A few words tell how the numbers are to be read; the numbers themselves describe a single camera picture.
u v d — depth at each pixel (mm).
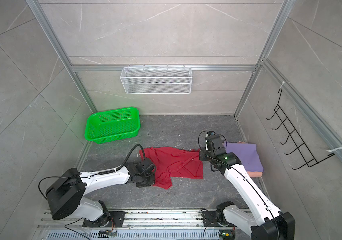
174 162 910
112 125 1144
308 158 593
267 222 380
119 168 571
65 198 422
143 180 702
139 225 730
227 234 700
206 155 700
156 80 1009
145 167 673
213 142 578
